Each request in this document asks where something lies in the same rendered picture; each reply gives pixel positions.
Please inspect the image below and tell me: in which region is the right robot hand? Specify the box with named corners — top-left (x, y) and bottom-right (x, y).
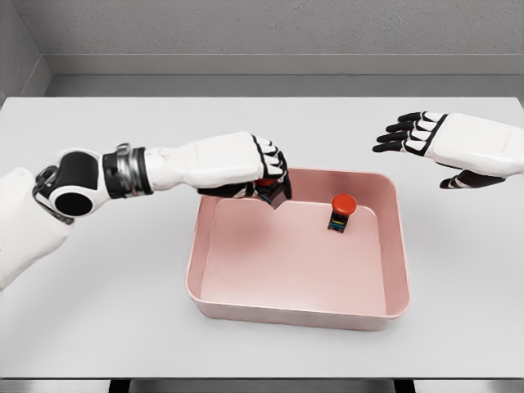
top-left (372, 111), bottom-right (505, 190)

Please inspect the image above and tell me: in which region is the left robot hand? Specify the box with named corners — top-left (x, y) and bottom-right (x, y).
top-left (192, 130), bottom-right (293, 207)

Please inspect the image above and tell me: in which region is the red-button industrial switch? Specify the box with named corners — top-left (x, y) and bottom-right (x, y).
top-left (253, 176), bottom-right (290, 211)
top-left (327, 193), bottom-right (356, 236)

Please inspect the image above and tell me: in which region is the pink rectangular basket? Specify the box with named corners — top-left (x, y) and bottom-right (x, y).
top-left (184, 166), bottom-right (411, 332)

